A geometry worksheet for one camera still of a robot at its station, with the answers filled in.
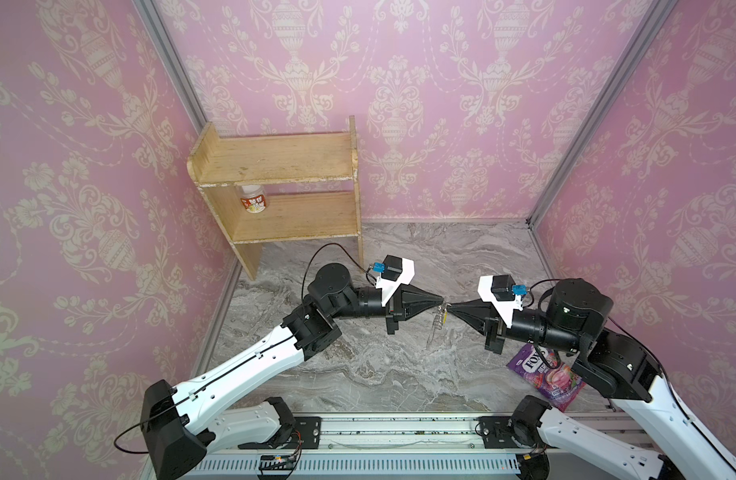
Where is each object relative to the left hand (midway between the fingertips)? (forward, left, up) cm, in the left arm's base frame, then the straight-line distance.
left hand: (438, 305), depth 53 cm
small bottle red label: (+44, +49, -14) cm, 67 cm away
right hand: (+1, -3, -2) cm, 4 cm away
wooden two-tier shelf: (+64, +48, -25) cm, 84 cm away
